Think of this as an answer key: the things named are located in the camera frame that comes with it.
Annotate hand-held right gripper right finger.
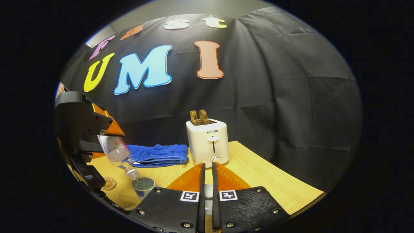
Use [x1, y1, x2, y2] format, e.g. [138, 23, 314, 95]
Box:
[212, 162, 290, 233]

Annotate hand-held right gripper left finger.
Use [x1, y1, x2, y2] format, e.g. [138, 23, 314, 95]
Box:
[129, 163, 206, 233]

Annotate clear plastic water bottle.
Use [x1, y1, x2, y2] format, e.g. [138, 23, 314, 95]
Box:
[97, 135, 140, 180]

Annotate round brown coaster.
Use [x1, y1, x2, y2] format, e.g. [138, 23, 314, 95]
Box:
[102, 177, 117, 191]

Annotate blue white porcelain teacup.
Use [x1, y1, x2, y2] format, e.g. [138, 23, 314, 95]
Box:
[132, 177, 156, 198]

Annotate white toaster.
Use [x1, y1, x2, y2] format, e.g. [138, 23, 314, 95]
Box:
[186, 119, 229, 168]

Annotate folded blue towel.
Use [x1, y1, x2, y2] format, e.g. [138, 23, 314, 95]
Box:
[126, 144, 189, 168]

